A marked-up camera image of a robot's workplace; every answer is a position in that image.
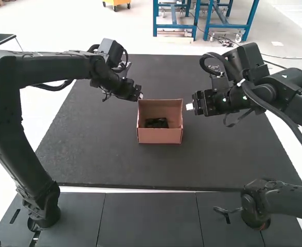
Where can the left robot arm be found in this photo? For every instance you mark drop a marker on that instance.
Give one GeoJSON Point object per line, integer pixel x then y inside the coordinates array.
{"type": "Point", "coordinates": [6, 103]}

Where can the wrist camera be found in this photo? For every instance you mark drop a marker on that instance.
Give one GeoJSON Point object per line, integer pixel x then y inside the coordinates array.
{"type": "Point", "coordinates": [219, 81]}
{"type": "Point", "coordinates": [125, 67]}

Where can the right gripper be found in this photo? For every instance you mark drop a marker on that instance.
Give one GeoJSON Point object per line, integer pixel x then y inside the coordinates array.
{"type": "Point", "coordinates": [210, 103]}

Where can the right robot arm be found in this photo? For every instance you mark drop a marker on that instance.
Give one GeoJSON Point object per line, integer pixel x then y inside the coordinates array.
{"type": "Point", "coordinates": [282, 87]}

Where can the yellow cart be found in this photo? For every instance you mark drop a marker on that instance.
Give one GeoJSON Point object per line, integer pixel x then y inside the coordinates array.
{"type": "Point", "coordinates": [117, 2]}

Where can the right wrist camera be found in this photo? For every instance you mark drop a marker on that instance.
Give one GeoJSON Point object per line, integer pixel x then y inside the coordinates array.
{"type": "Point", "coordinates": [219, 81]}

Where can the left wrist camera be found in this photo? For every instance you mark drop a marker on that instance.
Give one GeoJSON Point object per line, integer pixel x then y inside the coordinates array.
{"type": "Point", "coordinates": [125, 67]}

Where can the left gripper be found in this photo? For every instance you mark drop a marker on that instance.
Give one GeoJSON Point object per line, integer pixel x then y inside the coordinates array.
{"type": "Point", "coordinates": [128, 90]}

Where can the dark base panel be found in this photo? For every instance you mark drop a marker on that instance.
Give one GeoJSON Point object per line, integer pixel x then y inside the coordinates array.
{"type": "Point", "coordinates": [150, 218]}
{"type": "Point", "coordinates": [76, 218]}
{"type": "Point", "coordinates": [217, 231]}

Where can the black mat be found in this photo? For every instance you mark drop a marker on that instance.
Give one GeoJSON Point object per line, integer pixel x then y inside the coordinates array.
{"type": "Point", "coordinates": [89, 154]}

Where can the blue metal frame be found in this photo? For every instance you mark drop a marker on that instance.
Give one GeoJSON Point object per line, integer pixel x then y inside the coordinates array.
{"type": "Point", "coordinates": [175, 26]}
{"type": "Point", "coordinates": [228, 26]}

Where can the wooden board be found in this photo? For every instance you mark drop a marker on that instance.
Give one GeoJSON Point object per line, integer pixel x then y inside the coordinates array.
{"type": "Point", "coordinates": [176, 39]}

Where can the cardboard box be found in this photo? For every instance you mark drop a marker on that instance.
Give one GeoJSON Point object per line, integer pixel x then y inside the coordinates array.
{"type": "Point", "coordinates": [159, 135]}

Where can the black square fan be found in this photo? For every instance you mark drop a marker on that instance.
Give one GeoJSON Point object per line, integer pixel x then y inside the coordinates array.
{"type": "Point", "coordinates": [156, 123]}

